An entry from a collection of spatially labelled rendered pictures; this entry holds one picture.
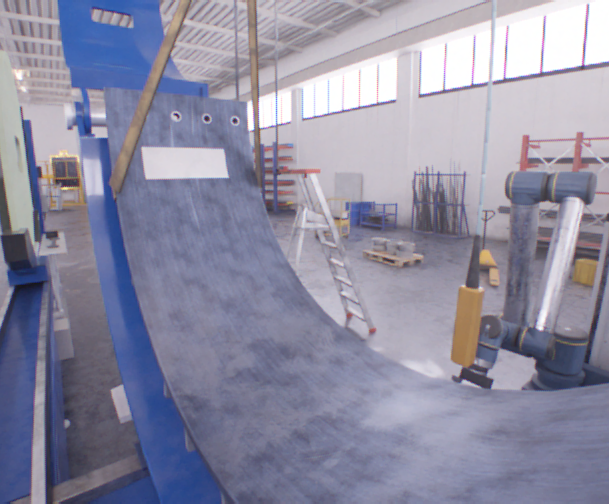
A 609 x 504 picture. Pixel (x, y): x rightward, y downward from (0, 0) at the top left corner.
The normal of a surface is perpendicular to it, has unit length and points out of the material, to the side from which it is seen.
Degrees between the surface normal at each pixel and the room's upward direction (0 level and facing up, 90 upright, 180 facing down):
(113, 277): 53
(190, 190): 65
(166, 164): 75
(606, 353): 90
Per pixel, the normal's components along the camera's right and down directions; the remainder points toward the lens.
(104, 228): 0.54, -0.25
